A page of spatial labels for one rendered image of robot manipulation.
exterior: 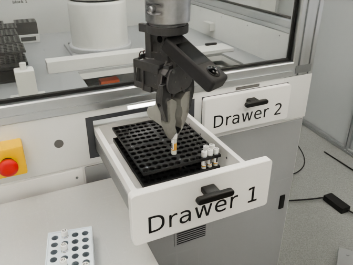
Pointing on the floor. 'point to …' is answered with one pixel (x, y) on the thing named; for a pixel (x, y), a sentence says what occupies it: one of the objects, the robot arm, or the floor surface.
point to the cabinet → (268, 253)
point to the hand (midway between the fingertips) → (176, 132)
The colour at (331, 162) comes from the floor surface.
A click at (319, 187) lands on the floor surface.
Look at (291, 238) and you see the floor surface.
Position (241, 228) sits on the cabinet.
